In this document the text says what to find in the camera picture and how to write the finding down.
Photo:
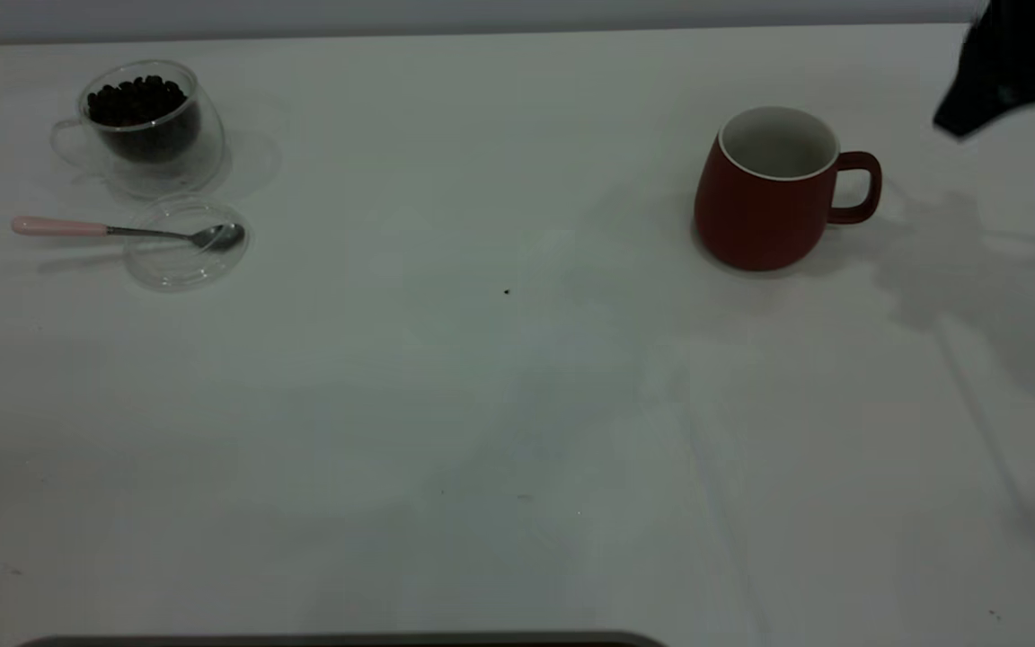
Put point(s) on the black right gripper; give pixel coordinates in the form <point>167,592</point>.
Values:
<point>1034,40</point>

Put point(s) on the red ceramic mug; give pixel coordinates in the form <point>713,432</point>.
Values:
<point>756,216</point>

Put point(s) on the clear round glass lid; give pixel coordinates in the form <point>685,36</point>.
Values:
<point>178,268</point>

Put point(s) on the dark coffee beans pile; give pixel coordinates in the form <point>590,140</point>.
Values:
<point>136,101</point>

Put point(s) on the clear double wall glass cup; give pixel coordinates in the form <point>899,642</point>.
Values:
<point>203,157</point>

